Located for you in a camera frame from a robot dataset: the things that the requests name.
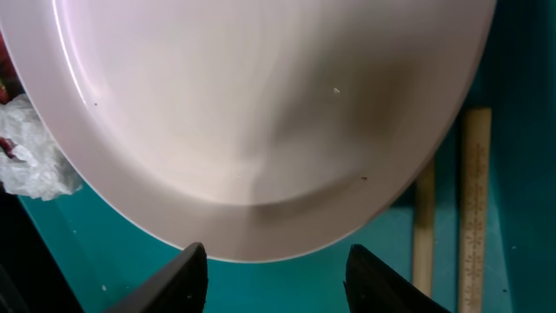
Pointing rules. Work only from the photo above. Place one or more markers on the red silver wrapper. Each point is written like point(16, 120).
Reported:
point(10, 83)

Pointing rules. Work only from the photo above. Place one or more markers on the teal plastic tray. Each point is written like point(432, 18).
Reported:
point(103, 257)

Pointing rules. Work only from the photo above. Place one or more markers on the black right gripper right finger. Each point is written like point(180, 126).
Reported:
point(371, 286)

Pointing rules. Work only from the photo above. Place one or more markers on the pink round plate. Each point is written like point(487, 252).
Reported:
point(265, 130)

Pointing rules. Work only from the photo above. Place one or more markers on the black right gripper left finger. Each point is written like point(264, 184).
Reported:
point(180, 286)

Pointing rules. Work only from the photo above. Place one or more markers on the crumpled white tissue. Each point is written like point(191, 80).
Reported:
point(33, 165)

